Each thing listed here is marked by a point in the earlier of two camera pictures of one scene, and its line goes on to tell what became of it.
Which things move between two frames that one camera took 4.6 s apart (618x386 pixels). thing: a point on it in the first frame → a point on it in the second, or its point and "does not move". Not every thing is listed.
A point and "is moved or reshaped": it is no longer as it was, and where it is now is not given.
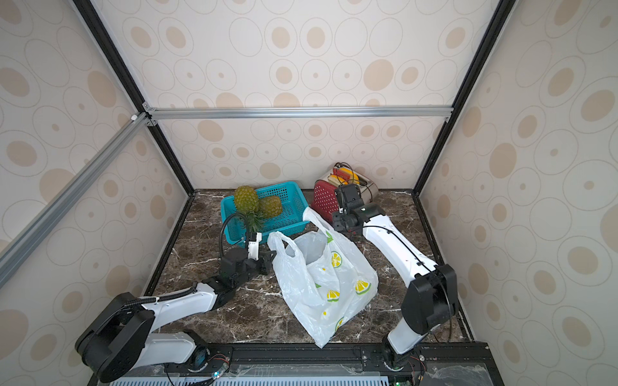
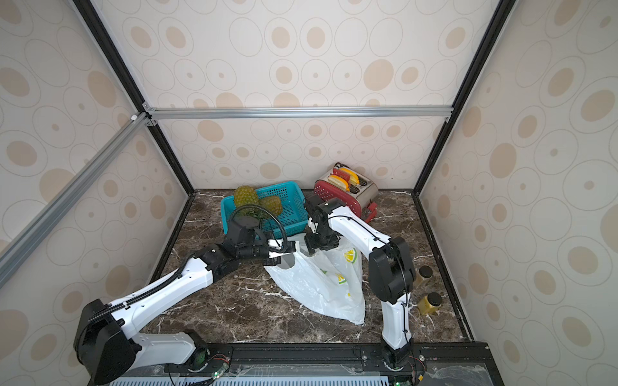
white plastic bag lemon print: [327, 281] is moved or reshaped
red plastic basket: [324, 203] does not move
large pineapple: [247, 203] does not move
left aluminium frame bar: [23, 244] does not move
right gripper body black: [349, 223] → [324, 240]
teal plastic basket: [292, 214] does not move
